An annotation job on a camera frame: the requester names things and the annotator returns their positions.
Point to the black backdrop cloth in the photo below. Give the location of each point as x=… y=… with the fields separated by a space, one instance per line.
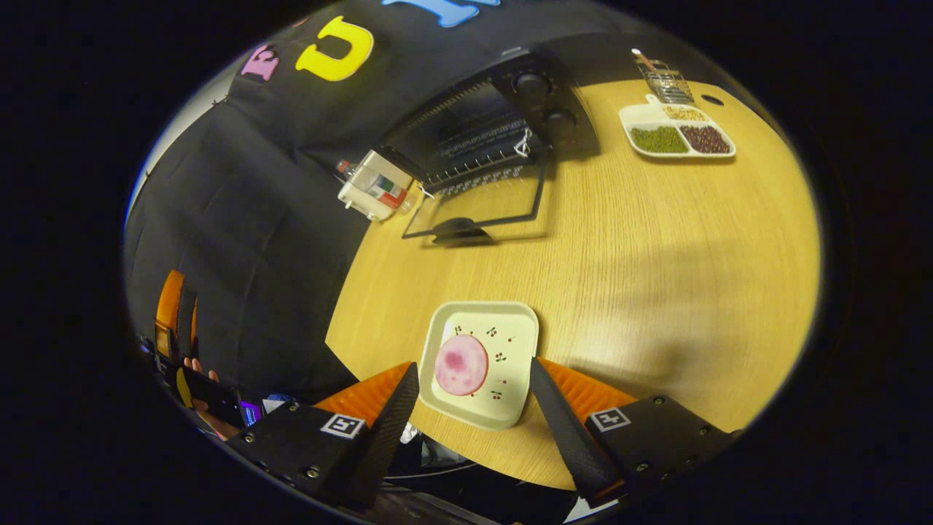
x=277 y=240

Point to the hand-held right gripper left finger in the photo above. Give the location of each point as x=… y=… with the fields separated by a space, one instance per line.
x=379 y=437

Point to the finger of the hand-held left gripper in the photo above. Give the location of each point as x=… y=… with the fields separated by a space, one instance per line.
x=168 y=313
x=187 y=321

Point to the pile of pale beans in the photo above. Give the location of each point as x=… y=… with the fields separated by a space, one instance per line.
x=684 y=113

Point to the small spoon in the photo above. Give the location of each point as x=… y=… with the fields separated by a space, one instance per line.
x=643 y=60

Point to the pile of red beans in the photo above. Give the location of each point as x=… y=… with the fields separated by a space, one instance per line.
x=704 y=139

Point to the black electric oven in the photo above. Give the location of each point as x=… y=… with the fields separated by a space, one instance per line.
x=474 y=131

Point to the cream square plate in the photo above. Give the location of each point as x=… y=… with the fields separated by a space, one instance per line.
x=510 y=379

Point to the pile of green beans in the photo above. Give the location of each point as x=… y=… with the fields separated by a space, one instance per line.
x=658 y=139

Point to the white toaster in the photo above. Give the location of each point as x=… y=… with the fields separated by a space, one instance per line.
x=364 y=193

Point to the white divided snack tray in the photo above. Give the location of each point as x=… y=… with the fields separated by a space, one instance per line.
x=641 y=117

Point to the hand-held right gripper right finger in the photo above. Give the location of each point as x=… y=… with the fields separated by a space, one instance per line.
x=576 y=445

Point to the pink donut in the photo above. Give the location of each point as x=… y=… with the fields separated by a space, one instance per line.
x=461 y=364

